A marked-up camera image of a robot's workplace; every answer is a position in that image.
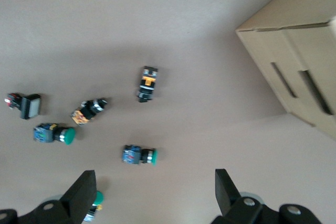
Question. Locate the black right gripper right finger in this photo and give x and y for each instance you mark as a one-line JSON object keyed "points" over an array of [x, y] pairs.
{"points": [[228, 197]]}

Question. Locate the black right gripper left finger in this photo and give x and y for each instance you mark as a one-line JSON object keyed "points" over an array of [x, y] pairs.
{"points": [[76, 197]]}

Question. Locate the black square push button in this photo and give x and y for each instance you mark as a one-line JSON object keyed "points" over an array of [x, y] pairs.
{"points": [[29, 104]]}

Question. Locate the brown cardboard box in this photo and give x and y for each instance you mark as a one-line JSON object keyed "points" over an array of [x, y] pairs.
{"points": [[288, 51]]}

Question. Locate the brown paper table mat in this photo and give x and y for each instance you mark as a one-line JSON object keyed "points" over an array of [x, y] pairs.
{"points": [[183, 37]]}

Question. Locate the green push button switch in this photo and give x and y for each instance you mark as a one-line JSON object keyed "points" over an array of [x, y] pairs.
{"points": [[53, 133], [99, 198], [139, 154]]}

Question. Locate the black orange selector switch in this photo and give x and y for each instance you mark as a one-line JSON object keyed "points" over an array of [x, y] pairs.
{"points": [[88, 111], [147, 83]]}

